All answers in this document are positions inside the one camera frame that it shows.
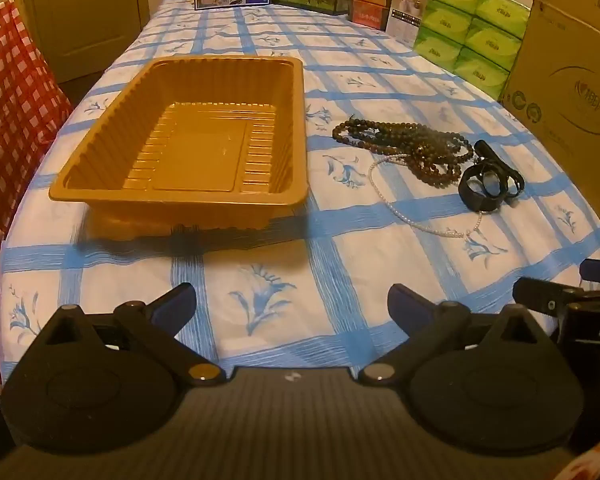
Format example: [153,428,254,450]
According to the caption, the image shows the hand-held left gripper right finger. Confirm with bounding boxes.
[357,284,556,386]

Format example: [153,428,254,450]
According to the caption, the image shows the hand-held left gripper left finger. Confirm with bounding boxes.
[41,282,227,387]

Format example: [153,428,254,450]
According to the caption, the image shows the white pearl necklace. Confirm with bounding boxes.
[369,154,483,240]

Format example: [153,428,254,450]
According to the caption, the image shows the black strap band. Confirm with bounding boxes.
[457,140,526,212]

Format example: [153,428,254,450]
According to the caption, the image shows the brown bead necklace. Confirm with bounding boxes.
[331,116,475,187]

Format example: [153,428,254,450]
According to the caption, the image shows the golden plastic tray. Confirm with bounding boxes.
[48,55,311,231]

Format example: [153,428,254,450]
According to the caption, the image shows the blue checked tablecloth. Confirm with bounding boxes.
[0,0,600,376]

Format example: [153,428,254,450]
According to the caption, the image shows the large brown cardboard box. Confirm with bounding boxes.
[497,0,600,261]

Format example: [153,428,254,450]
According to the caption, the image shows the red checked cloth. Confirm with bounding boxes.
[0,0,76,396]

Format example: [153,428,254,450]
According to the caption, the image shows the stack of green tissue packs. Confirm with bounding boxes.
[414,0,531,98]

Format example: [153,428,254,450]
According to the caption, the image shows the white portrait print box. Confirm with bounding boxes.
[386,0,431,48]

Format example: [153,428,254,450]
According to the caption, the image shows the red orange tea box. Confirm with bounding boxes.
[347,0,392,31]

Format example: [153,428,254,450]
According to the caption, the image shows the beige door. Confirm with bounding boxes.
[17,0,151,83]

